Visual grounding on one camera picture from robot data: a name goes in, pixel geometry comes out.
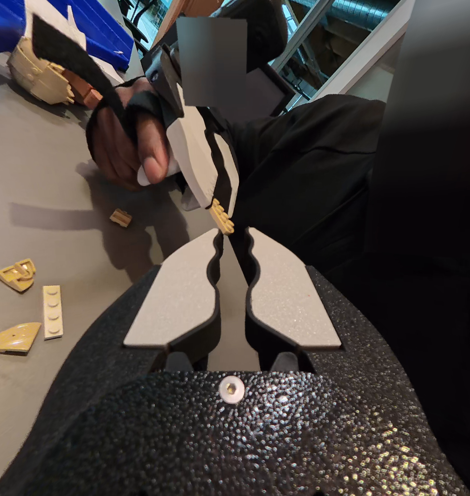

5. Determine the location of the grey desk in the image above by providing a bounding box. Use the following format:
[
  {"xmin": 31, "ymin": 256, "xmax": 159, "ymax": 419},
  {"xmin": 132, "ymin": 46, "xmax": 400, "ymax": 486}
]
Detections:
[{"xmin": 0, "ymin": 52, "xmax": 243, "ymax": 496}]

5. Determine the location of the tan and brown brick model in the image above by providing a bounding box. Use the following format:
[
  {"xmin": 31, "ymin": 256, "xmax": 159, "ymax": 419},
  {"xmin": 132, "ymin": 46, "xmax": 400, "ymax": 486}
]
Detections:
[{"xmin": 6, "ymin": 37, "xmax": 104, "ymax": 109}]

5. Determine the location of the tan half-round brick plate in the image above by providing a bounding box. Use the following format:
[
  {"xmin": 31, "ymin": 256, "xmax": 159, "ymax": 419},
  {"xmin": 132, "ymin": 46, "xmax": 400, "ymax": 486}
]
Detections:
[{"xmin": 209, "ymin": 198, "xmax": 235, "ymax": 236}]

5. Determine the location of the large silver air duct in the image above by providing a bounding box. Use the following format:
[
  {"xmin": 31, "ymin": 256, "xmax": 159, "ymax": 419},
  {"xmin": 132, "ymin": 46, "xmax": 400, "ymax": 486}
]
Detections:
[{"xmin": 289, "ymin": 0, "xmax": 402, "ymax": 35}]

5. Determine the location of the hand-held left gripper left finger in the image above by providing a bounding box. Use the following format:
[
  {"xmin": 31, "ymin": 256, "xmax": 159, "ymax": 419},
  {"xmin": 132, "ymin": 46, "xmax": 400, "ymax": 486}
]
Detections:
[{"xmin": 123, "ymin": 228, "xmax": 225, "ymax": 370}]

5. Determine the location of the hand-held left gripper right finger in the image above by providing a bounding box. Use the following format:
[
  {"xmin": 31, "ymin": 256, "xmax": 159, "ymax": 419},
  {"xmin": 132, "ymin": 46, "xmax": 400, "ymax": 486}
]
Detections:
[{"xmin": 244, "ymin": 227, "xmax": 342, "ymax": 368}]

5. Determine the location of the person's right forearm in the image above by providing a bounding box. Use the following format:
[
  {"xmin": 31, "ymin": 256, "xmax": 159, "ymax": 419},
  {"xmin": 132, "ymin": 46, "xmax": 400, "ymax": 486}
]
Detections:
[{"xmin": 219, "ymin": 93, "xmax": 388, "ymax": 249}]

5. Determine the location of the tan wedge plate with clip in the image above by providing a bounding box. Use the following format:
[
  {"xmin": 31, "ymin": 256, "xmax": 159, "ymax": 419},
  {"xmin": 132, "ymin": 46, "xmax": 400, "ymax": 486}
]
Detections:
[{"xmin": 0, "ymin": 258, "xmax": 37, "ymax": 294}]

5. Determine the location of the black office chair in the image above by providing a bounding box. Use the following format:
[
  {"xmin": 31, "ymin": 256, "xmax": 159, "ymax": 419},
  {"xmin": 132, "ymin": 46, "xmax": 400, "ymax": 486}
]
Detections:
[{"xmin": 119, "ymin": 0, "xmax": 158, "ymax": 43}]

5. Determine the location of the person's right hand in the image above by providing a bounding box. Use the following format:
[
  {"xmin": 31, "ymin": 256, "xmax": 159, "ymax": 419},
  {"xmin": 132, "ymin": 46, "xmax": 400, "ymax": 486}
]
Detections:
[{"xmin": 85, "ymin": 77, "xmax": 173, "ymax": 191}]

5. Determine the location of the dark tan bracket brick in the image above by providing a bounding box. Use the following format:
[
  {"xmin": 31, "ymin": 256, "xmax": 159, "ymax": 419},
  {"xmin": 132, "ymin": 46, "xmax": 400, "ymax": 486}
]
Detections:
[{"xmin": 109, "ymin": 208, "xmax": 133, "ymax": 228}]

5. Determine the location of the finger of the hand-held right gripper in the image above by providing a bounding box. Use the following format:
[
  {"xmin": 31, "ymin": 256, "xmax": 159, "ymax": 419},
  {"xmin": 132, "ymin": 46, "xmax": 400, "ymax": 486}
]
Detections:
[
  {"xmin": 166, "ymin": 83, "xmax": 220, "ymax": 210},
  {"xmin": 206, "ymin": 130, "xmax": 240, "ymax": 218}
]

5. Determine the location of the blue plastic bin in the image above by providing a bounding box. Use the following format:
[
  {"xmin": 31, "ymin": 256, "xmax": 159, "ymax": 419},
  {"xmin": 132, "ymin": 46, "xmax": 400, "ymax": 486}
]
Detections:
[{"xmin": 0, "ymin": 0, "xmax": 136, "ymax": 72}]

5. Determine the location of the tan quarter-round tile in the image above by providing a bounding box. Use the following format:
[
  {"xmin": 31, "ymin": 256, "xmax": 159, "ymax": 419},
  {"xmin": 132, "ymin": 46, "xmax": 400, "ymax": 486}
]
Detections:
[{"xmin": 0, "ymin": 322, "xmax": 42, "ymax": 356}]

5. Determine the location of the long white brick plate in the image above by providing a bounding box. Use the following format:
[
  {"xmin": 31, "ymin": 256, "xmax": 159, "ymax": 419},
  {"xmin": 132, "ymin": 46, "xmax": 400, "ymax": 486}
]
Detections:
[{"xmin": 42, "ymin": 285, "xmax": 64, "ymax": 341}]

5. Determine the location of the person's black jacket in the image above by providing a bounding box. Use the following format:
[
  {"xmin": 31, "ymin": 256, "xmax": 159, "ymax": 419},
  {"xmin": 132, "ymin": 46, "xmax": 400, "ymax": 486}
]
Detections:
[{"xmin": 235, "ymin": 0, "xmax": 470, "ymax": 477}]

